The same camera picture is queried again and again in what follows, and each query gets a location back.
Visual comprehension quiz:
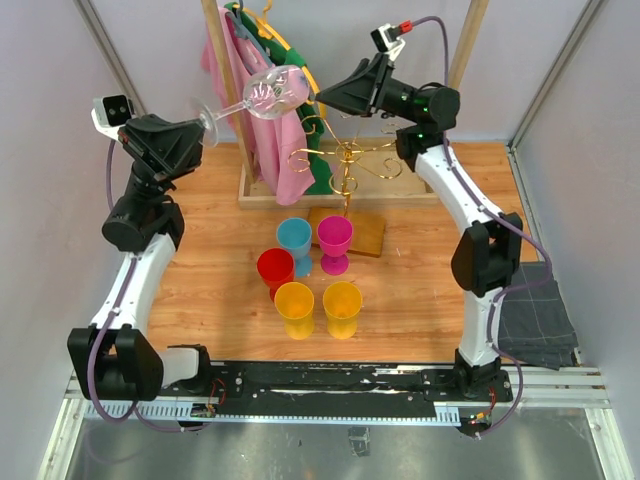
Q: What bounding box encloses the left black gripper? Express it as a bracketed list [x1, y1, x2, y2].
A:
[117, 114, 207, 210]

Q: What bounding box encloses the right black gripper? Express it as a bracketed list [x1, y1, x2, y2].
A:
[315, 52, 421, 124]

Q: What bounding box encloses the clear wine glass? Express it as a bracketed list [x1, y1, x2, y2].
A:
[190, 65, 312, 147]

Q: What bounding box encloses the blue plastic goblet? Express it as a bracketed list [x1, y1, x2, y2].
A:
[276, 217, 313, 278]

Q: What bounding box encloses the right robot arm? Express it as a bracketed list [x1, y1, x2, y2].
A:
[316, 53, 523, 400]

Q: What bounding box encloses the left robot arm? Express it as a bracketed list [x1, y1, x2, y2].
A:
[67, 110, 214, 402]

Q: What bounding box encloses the wooden rack base board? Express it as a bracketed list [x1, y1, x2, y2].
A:
[306, 207, 386, 258]

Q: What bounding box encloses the pink shirt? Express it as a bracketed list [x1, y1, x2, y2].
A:
[218, 7, 314, 206]

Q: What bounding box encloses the green shirt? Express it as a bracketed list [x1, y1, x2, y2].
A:
[244, 17, 332, 195]

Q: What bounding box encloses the yellow clothes hanger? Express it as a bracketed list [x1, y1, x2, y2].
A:
[227, 1, 327, 119]

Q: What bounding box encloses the grey clothes hanger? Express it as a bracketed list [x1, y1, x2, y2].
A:
[225, 0, 274, 67]

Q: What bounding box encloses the magenta plastic goblet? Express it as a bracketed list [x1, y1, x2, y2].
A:
[317, 215, 354, 276]

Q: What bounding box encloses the red plastic cup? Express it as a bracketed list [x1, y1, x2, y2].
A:
[256, 248, 295, 300]

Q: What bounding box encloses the left yellow plastic cup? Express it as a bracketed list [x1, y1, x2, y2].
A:
[274, 282, 315, 340]

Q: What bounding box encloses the yellow plastic cup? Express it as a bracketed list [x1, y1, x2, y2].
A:
[274, 282, 315, 340]
[322, 281, 363, 340]

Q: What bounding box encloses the right yellow plastic cup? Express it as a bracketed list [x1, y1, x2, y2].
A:
[322, 281, 363, 340]

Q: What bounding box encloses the dark grey folded cloth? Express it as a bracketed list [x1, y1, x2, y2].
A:
[498, 262, 578, 370]

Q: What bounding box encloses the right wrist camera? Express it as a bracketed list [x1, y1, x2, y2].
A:
[370, 21, 413, 63]

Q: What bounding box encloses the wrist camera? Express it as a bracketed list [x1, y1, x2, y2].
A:
[91, 94, 135, 139]
[370, 21, 413, 63]

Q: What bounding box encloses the gold wire glass rack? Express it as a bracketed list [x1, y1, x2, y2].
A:
[287, 114, 403, 217]

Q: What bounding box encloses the wooden clothes rack frame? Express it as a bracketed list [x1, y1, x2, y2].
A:
[202, 1, 489, 208]

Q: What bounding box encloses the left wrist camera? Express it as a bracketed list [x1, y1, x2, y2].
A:
[91, 94, 135, 139]

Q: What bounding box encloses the black mounting rail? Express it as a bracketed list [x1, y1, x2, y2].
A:
[154, 359, 515, 417]

